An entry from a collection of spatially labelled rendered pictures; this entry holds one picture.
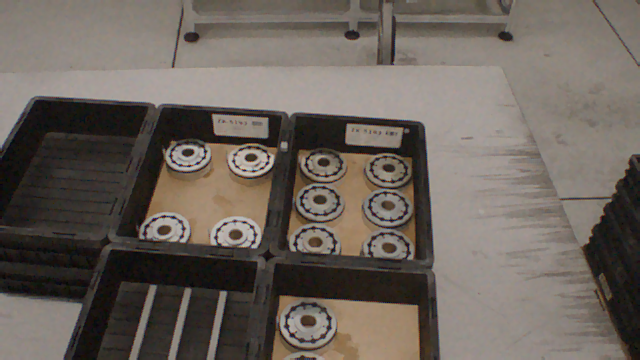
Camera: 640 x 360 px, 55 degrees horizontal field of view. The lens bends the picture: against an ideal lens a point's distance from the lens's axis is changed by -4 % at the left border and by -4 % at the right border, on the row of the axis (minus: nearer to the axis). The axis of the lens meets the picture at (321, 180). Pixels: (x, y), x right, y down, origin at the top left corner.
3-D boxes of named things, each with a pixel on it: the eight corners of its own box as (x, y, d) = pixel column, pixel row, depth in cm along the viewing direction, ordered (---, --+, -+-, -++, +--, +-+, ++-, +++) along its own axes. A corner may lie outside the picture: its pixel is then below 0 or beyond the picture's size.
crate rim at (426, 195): (290, 119, 143) (290, 111, 141) (423, 129, 142) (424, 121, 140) (268, 263, 115) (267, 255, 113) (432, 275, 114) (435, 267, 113)
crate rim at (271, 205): (159, 110, 143) (157, 102, 141) (289, 119, 143) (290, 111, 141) (107, 249, 115) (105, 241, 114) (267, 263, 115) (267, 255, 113)
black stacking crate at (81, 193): (46, 133, 150) (33, 97, 142) (164, 141, 150) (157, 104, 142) (-24, 265, 123) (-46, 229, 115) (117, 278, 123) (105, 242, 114)
